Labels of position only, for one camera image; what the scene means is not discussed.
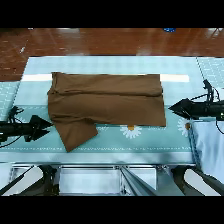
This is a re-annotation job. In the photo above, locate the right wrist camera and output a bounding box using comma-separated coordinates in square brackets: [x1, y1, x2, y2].
[202, 79, 221, 102]

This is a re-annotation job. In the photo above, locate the silver frame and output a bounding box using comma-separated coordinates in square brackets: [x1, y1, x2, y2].
[9, 162, 188, 197]

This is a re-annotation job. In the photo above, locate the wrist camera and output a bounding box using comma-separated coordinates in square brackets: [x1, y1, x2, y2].
[7, 105, 25, 124]
[202, 79, 221, 102]

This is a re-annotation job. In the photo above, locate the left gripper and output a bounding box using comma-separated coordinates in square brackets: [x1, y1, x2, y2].
[19, 114, 55, 143]

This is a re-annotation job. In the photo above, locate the black cable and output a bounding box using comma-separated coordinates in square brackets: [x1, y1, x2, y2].
[0, 134, 27, 148]

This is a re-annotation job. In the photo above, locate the light blue garment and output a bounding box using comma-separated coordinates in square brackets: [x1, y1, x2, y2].
[190, 119, 224, 185]

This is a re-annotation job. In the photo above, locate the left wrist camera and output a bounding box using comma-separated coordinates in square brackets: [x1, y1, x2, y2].
[7, 105, 25, 124]

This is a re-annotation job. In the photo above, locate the brown T-shirt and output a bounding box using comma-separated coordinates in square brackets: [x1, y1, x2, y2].
[47, 71, 167, 154]

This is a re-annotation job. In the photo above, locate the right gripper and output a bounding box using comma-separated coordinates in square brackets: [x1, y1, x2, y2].
[190, 99, 210, 120]

